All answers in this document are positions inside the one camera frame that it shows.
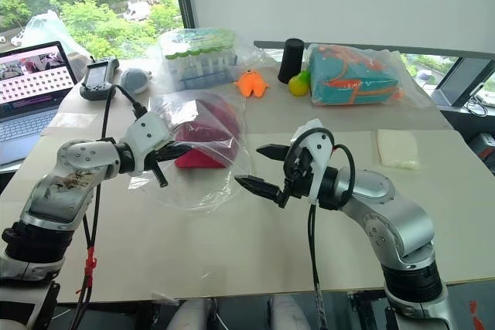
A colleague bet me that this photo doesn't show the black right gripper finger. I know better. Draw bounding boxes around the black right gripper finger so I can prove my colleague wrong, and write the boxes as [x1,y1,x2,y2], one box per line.
[234,175,281,203]
[255,144,291,162]

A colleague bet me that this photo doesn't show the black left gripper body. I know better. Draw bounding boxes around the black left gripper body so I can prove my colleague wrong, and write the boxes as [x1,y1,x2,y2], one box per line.
[143,142,183,176]

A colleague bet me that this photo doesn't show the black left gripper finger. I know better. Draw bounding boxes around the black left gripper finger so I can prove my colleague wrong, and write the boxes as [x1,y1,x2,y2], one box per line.
[169,143,203,162]
[151,159,169,189]

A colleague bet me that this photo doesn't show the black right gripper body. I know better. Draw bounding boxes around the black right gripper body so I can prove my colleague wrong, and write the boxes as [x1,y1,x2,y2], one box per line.
[275,148,315,209]

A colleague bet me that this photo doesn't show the pink red cloth item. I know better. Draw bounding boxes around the pink red cloth item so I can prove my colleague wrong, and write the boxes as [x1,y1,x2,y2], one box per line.
[173,99,243,171]

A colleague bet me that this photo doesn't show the large clear plastic bag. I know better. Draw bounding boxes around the large clear plastic bag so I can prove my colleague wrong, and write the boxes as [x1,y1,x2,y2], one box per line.
[128,90,253,214]

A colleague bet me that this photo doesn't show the white foam block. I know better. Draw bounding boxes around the white foam block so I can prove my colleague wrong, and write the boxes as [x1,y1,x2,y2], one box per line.
[376,128,422,171]

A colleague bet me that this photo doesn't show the orange plush toy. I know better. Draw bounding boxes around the orange plush toy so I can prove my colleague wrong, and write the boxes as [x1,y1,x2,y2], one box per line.
[236,70,271,98]

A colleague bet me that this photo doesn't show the yellow green toy pear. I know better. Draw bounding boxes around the yellow green toy pear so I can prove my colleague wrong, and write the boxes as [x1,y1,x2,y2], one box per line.
[287,70,312,97]

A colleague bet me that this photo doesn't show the grey plush toy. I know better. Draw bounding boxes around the grey plush toy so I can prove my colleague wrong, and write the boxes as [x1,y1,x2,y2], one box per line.
[120,67,153,95]

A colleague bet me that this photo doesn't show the clear box of green-capped tubes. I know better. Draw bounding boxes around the clear box of green-capped tubes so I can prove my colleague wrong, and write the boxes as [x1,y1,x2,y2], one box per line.
[158,27,238,92]

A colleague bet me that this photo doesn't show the black cylinder cup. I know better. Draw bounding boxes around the black cylinder cup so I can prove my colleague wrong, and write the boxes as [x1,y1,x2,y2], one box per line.
[277,37,305,85]

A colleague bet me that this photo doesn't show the small flat clear bag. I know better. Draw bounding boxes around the small flat clear bag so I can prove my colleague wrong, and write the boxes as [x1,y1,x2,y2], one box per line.
[49,112,98,128]

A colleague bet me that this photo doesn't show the crumpled clear plastic wrap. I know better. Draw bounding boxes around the crumpled clear plastic wrap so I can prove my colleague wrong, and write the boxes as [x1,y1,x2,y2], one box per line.
[230,32,282,76]

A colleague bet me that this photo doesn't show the black handheld controller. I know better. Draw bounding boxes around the black handheld controller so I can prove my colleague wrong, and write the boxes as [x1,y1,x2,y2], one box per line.
[79,56,119,101]

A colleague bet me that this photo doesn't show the teal and orange folded item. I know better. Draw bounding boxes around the teal and orange folded item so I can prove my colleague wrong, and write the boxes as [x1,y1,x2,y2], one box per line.
[309,44,405,107]

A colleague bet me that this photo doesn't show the grey rounded shape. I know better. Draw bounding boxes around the grey rounded shape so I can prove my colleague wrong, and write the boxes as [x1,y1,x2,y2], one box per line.
[270,294,311,330]
[166,298,218,330]

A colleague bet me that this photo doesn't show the grey laptop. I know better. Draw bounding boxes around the grey laptop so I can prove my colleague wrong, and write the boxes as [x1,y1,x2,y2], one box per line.
[0,40,79,172]

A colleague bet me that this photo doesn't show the teal orange item in bag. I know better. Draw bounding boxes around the teal orange item in bag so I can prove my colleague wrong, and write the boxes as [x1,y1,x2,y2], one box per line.
[304,42,433,110]

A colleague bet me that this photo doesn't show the translucent plastic bag by window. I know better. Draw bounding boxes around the translucent plastic bag by window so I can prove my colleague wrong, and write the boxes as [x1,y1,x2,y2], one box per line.
[20,9,94,80]

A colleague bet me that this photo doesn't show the dark grey monitor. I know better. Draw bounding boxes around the dark grey monitor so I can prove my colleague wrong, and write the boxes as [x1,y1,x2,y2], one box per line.
[430,56,493,107]

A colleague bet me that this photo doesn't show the red and black box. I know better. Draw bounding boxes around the red and black box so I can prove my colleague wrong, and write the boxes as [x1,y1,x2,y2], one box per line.
[469,132,495,172]

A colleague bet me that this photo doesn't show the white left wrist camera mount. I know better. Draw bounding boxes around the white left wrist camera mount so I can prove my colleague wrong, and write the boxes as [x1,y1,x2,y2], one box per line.
[118,111,174,176]

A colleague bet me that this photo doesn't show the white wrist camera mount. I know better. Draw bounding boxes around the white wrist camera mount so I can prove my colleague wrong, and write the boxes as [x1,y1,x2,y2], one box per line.
[289,117,336,208]
[118,111,174,176]

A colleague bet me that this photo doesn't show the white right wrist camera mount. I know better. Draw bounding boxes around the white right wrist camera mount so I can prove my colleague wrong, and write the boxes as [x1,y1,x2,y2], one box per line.
[289,117,336,208]

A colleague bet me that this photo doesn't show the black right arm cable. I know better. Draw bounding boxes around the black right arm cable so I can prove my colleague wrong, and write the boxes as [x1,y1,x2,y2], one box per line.
[283,126,357,330]

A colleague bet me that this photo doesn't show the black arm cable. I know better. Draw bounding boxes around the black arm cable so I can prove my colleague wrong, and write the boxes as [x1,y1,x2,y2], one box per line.
[283,126,357,330]
[74,83,147,330]

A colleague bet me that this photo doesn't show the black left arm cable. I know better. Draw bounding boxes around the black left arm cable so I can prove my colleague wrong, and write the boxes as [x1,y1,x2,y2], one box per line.
[74,83,147,330]

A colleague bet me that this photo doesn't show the tangled desk cables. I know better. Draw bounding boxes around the tangled desk cables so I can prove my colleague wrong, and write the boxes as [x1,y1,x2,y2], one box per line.
[463,95,491,117]

